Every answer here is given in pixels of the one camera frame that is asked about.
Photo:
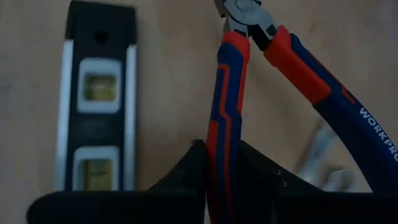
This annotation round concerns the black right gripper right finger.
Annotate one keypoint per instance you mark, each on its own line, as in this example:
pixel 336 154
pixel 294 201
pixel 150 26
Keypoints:
pixel 295 205

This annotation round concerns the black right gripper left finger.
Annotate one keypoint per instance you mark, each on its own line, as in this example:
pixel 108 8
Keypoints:
pixel 124 208

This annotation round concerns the red and blue pliers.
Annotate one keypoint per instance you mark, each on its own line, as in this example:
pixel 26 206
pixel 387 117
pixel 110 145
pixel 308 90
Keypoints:
pixel 228 77

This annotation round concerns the black and silver spirit level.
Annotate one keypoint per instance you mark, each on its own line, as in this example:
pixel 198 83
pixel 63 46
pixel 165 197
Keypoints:
pixel 101 130

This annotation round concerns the large silver combination wrench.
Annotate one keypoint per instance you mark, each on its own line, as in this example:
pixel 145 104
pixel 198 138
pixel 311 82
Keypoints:
pixel 317 149

